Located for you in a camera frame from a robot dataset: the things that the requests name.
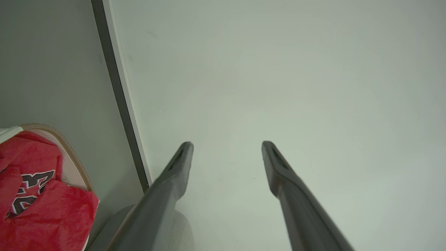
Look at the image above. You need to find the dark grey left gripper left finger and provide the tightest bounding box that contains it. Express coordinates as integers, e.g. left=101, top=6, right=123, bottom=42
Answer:
left=106, top=141, right=194, bottom=251

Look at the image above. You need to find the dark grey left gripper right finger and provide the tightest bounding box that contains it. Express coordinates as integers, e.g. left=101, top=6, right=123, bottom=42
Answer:
left=261, top=140, right=354, bottom=251

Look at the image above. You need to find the red sports jersey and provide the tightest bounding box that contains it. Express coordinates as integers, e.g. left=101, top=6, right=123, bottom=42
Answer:
left=0, top=131, right=100, bottom=251

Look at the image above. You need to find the grey fabric seat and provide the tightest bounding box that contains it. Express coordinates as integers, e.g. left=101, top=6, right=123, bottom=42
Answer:
left=86, top=205, right=196, bottom=251

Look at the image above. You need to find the white plastic laundry basket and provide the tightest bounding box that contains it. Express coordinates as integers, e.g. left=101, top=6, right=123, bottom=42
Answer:
left=0, top=123, right=95, bottom=251

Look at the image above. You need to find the black and white baseboard strip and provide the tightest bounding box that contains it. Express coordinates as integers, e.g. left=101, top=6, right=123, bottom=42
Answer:
left=91, top=0, right=153, bottom=194

